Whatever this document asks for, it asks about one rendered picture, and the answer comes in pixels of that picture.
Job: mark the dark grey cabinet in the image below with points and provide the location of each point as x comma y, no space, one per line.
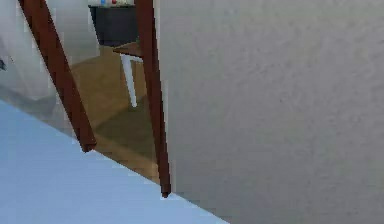
115,25

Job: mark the brown table with white legs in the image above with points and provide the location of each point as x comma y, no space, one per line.
129,76

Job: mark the brown wooden door frame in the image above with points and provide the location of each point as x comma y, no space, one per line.
151,83

